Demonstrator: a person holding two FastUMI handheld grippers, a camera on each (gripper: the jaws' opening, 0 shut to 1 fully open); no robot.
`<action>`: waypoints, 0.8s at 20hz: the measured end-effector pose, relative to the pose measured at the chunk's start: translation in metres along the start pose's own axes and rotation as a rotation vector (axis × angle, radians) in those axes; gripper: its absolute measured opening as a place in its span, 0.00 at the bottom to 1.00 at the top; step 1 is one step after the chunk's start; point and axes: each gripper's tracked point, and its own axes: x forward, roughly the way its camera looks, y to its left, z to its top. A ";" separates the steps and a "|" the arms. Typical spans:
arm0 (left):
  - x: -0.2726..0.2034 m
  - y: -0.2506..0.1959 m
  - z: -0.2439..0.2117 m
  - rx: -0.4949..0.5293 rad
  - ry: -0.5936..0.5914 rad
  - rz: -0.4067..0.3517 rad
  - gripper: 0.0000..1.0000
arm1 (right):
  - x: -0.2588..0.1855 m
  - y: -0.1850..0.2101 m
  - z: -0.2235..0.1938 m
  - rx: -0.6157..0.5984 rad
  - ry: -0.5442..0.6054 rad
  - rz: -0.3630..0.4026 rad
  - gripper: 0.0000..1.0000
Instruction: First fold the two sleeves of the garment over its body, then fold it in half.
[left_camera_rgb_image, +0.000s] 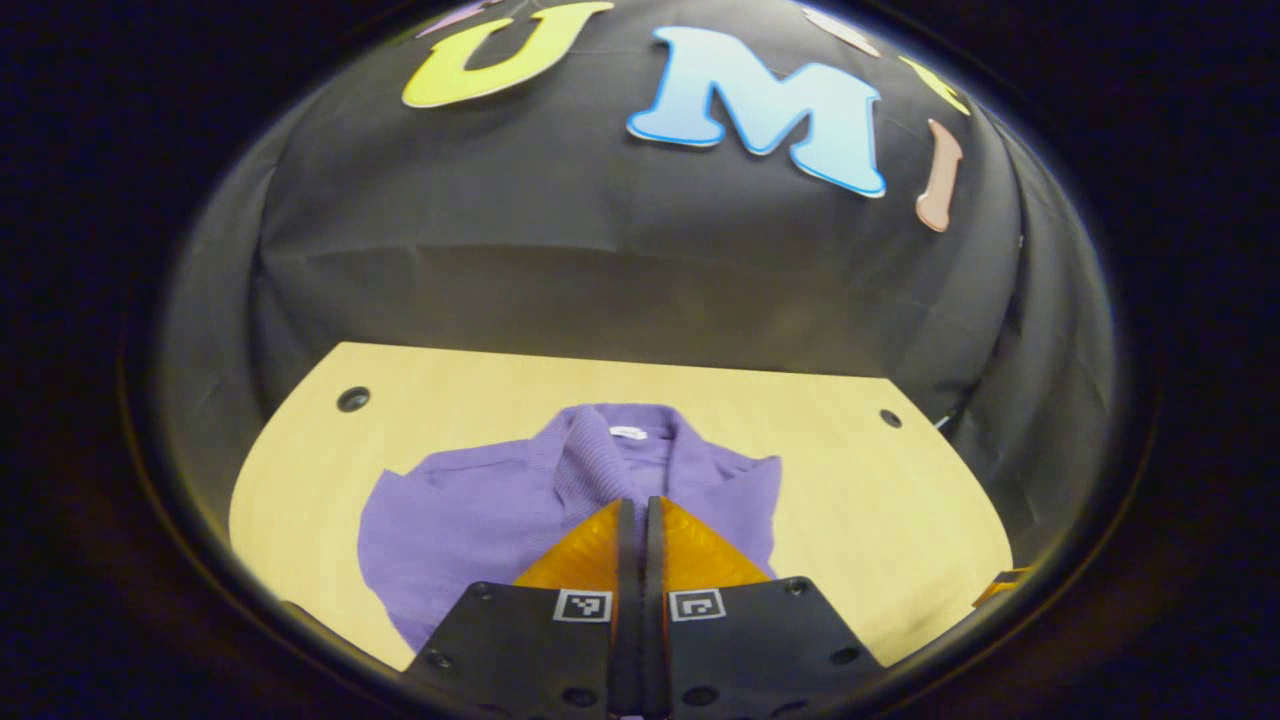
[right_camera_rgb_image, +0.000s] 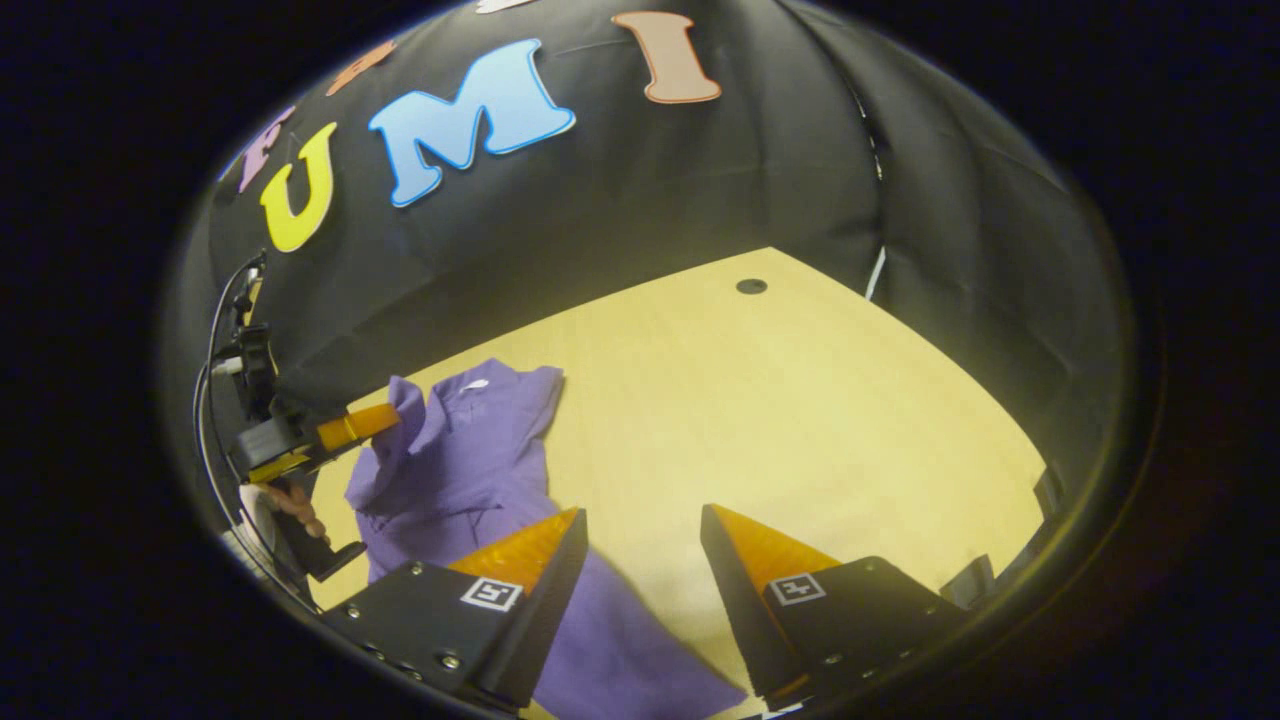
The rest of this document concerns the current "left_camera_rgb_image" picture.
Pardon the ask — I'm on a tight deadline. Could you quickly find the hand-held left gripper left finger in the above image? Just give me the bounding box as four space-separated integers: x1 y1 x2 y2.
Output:
400 497 641 720

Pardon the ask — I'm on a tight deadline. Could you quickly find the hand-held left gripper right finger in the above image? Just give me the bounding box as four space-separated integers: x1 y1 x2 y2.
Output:
640 495 886 720

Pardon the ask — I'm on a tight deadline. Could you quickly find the purple collared shirt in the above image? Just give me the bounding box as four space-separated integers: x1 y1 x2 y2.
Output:
358 402 783 653

